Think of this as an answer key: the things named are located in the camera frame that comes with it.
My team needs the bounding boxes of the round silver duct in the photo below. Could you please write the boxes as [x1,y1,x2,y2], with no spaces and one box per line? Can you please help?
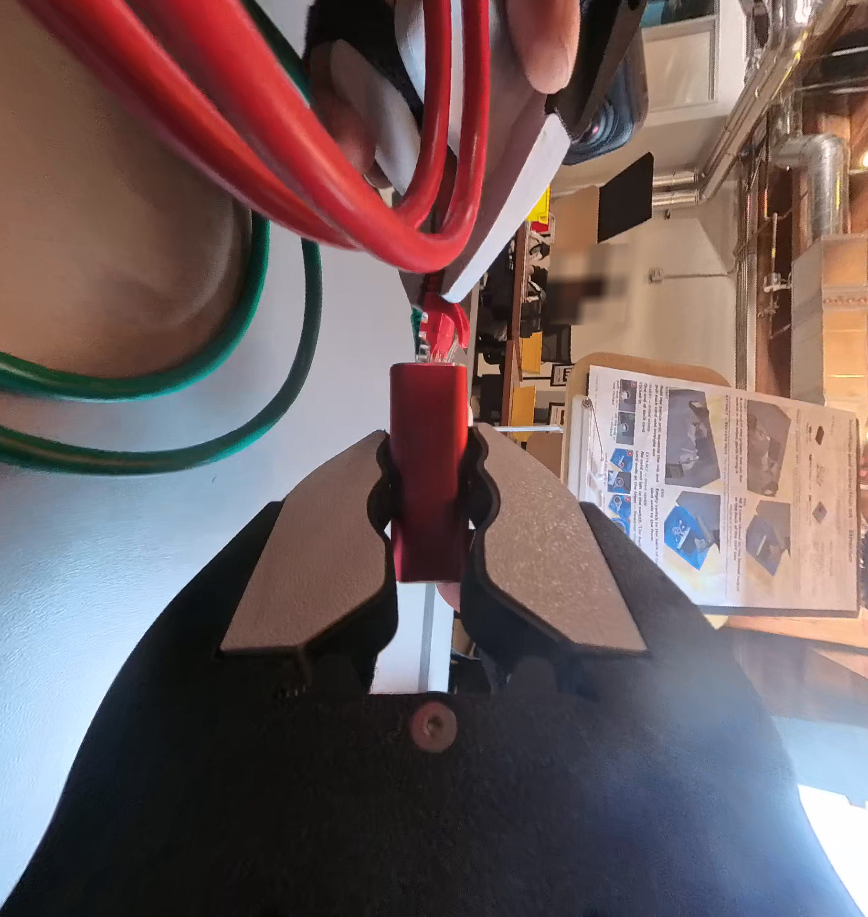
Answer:
[772,132,852,241]

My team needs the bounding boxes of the silver pipes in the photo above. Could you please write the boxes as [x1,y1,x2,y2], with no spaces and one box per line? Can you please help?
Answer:
[652,0,847,205]

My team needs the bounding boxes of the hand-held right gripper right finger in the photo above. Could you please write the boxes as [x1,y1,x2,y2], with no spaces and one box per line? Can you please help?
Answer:
[463,423,650,656]

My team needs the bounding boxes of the brown wooden desk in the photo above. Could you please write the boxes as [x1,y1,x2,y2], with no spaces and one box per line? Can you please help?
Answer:
[502,225,542,431]

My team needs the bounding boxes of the white cabinet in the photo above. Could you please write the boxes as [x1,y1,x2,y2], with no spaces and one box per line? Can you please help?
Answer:
[552,0,729,194]

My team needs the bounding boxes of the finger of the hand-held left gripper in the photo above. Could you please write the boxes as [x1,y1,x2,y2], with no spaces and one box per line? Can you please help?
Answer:
[400,68,574,305]

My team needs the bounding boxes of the printed instruction sheet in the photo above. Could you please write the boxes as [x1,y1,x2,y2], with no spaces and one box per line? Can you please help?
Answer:
[584,365,861,613]

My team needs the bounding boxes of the green ethernet cable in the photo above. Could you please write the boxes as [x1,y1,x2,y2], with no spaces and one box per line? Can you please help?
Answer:
[0,215,426,477]

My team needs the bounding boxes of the rectangular metal duct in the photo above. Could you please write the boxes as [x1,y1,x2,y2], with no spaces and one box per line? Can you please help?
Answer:
[791,236,868,409]

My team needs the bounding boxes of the red ethernet splitter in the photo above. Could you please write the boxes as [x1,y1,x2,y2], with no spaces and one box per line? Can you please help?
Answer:
[390,362,472,583]

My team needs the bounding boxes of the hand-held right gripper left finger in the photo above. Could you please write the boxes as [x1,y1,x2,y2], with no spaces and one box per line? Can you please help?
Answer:
[218,430,398,656]

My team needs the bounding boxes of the person's left hand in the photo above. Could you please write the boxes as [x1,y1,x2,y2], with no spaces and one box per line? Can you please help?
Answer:
[308,0,582,189]

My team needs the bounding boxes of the red ethernet cable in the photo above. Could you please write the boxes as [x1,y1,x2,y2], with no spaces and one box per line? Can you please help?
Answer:
[19,0,492,366]

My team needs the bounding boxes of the document stand with white base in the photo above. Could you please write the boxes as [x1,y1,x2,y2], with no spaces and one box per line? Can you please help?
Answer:
[491,351,868,620]

